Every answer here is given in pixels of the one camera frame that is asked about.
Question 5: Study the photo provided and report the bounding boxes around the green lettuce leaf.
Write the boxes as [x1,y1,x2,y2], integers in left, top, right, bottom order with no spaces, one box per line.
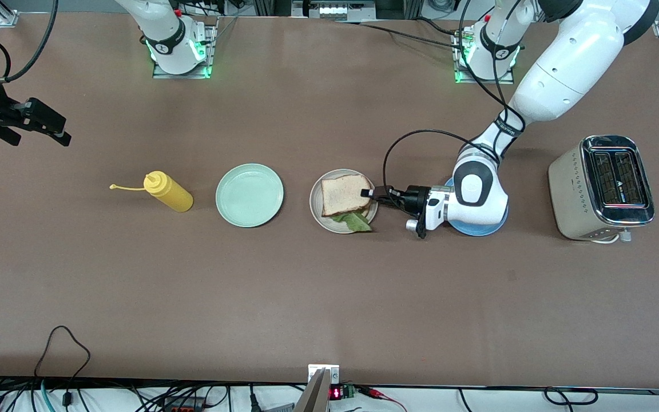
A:
[331,212,374,233]

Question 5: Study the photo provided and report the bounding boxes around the brown bread slice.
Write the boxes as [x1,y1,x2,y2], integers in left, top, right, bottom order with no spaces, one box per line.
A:
[321,175,375,218]

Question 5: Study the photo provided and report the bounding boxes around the yellow squeeze bottle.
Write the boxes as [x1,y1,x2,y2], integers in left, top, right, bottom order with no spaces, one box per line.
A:
[109,171,194,213]

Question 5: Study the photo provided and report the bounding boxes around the blue plate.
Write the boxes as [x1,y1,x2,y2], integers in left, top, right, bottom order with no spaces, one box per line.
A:
[443,177,509,236]

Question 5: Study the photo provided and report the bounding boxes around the beige plate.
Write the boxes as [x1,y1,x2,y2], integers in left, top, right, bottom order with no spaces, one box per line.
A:
[309,169,379,235]

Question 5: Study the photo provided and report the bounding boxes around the mint green plate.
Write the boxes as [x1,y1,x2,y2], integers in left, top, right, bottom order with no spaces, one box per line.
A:
[216,164,284,228]

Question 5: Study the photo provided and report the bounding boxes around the beige chrome toaster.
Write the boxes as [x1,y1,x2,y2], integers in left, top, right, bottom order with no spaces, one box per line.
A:
[548,134,656,241]

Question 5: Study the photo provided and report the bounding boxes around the grey lit electronics box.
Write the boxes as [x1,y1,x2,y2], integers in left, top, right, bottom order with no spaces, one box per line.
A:
[291,0,377,18]

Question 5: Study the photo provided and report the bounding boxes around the red clip lead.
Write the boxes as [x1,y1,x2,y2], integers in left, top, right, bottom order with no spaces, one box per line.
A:
[358,386,407,412]

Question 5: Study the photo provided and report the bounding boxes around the grey metal bar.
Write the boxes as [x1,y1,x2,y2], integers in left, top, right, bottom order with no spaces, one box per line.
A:
[294,369,330,412]

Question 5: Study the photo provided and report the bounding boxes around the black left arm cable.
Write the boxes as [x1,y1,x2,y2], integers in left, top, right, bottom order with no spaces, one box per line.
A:
[384,0,527,198]

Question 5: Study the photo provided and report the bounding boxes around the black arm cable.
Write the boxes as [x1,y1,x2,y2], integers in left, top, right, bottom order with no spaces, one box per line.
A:
[384,0,527,198]
[0,0,58,84]

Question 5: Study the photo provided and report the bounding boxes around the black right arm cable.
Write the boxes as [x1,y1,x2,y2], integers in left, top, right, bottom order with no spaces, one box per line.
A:
[0,0,58,84]

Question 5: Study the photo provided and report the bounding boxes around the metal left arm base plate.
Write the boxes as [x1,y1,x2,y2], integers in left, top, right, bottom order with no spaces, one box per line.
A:
[452,29,516,85]

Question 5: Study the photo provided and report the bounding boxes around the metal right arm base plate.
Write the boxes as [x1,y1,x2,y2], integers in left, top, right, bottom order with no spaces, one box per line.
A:
[152,16,216,79]

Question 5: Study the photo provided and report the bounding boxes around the long black table cable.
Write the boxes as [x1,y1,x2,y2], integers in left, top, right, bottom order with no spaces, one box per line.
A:
[335,17,467,51]

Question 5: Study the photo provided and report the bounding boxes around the white metal bracket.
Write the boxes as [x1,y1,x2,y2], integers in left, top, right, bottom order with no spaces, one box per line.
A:
[308,364,340,384]

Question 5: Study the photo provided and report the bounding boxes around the white toaster power cord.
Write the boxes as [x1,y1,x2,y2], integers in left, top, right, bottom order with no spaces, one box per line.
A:
[590,228,631,245]

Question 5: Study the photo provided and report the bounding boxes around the thin black looped cable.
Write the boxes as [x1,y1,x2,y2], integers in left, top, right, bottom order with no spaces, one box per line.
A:
[33,326,92,408]

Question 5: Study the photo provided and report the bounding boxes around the black coiled cable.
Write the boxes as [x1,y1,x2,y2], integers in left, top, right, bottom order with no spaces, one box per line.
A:
[544,387,599,406]

